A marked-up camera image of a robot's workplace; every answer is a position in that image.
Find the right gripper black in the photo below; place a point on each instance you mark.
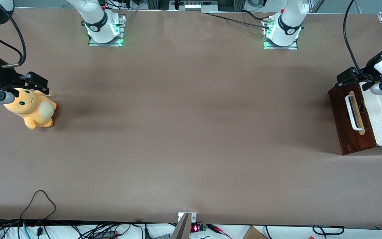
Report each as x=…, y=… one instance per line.
x=2, y=77

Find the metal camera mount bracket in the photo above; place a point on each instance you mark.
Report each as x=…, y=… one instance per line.
x=186, y=219

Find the black power adapter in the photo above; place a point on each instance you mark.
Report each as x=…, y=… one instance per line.
x=106, y=235

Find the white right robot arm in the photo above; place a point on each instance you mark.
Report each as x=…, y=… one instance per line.
x=99, y=25

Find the dark wooden drawer cabinet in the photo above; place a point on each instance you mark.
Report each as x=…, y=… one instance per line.
x=358, y=151

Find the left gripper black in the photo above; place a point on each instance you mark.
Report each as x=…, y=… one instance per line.
x=368, y=67

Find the white power strip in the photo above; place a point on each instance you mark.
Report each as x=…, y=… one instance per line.
x=196, y=6

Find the red digit display module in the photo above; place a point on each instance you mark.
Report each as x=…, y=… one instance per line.
x=196, y=228

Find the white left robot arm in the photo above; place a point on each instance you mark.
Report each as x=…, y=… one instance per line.
x=285, y=30

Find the orange plush toy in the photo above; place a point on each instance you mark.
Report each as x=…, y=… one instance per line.
x=35, y=109

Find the brown cardboard piece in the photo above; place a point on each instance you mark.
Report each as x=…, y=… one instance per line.
x=254, y=233

